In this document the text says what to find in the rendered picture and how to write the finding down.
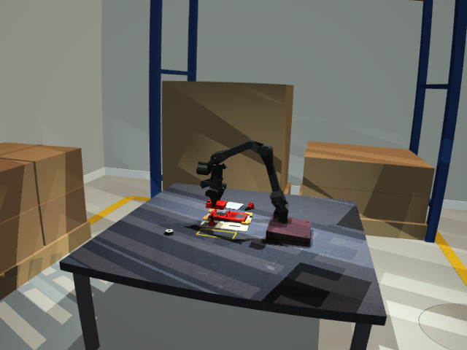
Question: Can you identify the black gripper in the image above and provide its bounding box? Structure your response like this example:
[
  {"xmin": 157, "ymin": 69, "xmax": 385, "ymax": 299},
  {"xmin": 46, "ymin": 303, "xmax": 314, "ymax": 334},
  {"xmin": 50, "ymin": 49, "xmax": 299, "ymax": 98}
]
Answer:
[{"xmin": 205, "ymin": 176, "xmax": 226, "ymax": 207}]

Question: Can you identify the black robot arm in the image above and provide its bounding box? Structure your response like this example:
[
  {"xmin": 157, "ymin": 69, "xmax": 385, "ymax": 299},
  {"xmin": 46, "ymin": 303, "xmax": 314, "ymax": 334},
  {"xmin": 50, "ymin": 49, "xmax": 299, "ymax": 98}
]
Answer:
[{"xmin": 196, "ymin": 139, "xmax": 288, "ymax": 224}]

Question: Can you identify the white flat square sheet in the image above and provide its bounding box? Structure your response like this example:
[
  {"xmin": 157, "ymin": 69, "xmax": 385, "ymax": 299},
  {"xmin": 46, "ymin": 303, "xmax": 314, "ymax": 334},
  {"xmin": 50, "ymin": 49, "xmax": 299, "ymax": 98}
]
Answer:
[{"xmin": 226, "ymin": 202, "xmax": 244, "ymax": 210}]

